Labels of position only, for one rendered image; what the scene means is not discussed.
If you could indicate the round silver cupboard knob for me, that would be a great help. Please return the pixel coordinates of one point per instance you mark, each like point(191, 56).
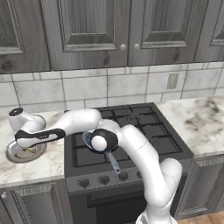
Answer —
point(3, 195)
point(123, 46)
point(136, 46)

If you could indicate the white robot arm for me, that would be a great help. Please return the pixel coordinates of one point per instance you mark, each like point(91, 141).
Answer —
point(137, 145)

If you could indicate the grey wooden base cupboard door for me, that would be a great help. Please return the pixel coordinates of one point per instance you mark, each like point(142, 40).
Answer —
point(204, 186)
point(35, 204)

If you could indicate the dark blue frying pan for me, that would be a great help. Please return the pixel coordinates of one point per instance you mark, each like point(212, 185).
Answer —
point(113, 162)

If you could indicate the grey round plate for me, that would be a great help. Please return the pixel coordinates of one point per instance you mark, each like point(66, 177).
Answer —
point(18, 157)

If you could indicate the yellow butter stick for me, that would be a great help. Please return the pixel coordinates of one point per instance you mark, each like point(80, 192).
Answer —
point(31, 150)

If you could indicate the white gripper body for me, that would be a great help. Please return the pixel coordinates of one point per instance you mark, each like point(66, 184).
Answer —
point(12, 148)

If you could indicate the black oven door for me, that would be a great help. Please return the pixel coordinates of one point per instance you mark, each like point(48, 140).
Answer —
point(116, 214)

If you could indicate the black stove knob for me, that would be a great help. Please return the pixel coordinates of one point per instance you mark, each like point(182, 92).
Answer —
point(84, 183)
point(123, 176)
point(104, 179)
point(139, 174)

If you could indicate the grey wooden wall cupboard door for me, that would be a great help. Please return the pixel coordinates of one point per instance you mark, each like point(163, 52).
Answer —
point(166, 29)
point(20, 32)
point(211, 29)
point(87, 29)

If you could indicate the grey wall outlet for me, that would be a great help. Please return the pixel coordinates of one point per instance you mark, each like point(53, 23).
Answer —
point(172, 80)

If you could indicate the black gas stove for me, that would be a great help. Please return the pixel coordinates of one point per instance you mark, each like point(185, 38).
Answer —
point(163, 140)

